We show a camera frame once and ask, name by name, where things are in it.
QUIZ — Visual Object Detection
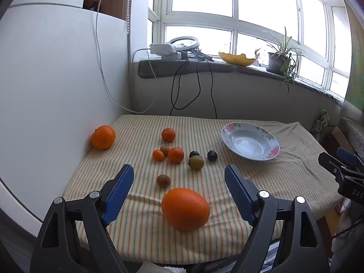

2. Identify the green plum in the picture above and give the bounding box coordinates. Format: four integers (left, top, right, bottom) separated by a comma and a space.
188, 155, 205, 171

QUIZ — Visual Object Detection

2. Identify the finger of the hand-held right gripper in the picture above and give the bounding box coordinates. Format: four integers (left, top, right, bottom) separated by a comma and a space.
318, 152, 364, 182
336, 147, 364, 171

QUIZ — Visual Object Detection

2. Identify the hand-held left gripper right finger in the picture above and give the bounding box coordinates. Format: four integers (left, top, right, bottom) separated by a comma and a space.
224, 164, 330, 273

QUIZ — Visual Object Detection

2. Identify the white power adapter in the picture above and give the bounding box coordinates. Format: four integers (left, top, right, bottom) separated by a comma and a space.
149, 43, 173, 55

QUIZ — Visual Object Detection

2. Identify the large oval orange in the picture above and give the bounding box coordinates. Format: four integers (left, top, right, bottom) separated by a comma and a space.
161, 188, 211, 231

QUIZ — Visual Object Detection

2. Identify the black cable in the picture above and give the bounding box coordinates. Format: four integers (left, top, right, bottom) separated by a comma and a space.
170, 60, 201, 116
208, 60, 218, 119

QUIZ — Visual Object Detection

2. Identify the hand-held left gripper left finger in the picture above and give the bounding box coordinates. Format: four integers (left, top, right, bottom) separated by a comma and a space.
30, 163, 135, 273

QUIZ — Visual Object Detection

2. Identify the grey windowsill mat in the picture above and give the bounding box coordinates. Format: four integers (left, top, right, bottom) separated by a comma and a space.
138, 57, 346, 104

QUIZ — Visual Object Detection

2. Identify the ring light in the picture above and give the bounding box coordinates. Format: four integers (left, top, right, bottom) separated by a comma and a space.
166, 36, 214, 62

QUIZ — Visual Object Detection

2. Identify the white framed window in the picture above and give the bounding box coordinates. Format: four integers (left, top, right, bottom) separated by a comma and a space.
148, 0, 353, 100

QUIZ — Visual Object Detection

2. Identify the striped tablecloth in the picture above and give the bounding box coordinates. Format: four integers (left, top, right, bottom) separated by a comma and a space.
62, 114, 346, 265

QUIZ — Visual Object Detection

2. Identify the cardboard box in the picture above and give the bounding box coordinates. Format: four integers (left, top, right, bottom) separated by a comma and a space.
327, 126, 356, 154

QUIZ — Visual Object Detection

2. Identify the green printed package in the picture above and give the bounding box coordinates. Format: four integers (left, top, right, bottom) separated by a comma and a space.
313, 109, 333, 137

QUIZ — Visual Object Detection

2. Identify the white cable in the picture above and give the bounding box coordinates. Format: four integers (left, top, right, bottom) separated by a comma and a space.
95, 0, 157, 114

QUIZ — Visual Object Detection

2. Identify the potted spider plant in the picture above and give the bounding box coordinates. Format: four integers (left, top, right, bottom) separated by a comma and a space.
254, 27, 306, 93

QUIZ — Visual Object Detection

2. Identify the white partition board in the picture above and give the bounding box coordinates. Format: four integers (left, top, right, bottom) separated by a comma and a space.
0, 3, 131, 228

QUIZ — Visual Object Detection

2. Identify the large round orange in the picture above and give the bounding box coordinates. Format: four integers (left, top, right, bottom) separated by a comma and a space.
91, 125, 116, 150

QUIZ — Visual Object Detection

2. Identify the yellow wavy bowl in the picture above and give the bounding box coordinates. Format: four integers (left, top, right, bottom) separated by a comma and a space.
218, 52, 256, 66

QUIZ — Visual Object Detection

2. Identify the floral plate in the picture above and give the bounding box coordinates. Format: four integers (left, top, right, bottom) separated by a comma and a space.
221, 122, 280, 162

